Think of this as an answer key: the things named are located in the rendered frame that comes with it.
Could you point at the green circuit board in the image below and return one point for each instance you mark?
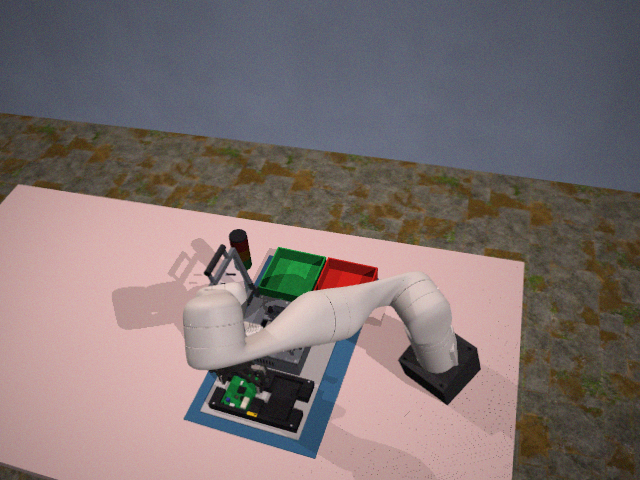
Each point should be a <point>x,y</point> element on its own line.
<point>239,393</point>

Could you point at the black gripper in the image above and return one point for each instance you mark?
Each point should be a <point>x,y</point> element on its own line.
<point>243,370</point>

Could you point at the green box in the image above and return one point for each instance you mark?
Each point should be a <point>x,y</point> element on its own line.
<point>290,274</point>

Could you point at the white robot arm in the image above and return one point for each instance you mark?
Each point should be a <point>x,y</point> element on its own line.
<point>216,337</point>

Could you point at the red open tray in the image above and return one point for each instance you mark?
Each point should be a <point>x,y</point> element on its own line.
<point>340,273</point>

